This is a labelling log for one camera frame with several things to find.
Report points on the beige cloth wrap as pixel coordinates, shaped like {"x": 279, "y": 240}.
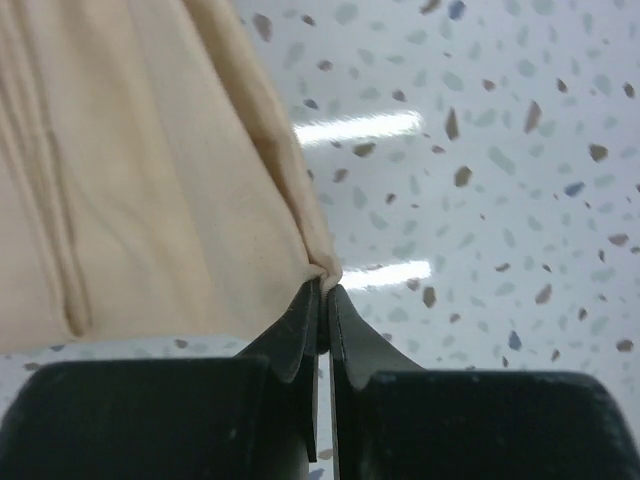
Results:
{"x": 151, "y": 182}

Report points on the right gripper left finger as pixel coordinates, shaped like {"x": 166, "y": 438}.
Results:
{"x": 249, "y": 416}

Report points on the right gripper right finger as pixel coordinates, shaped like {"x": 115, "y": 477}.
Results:
{"x": 394, "y": 419}

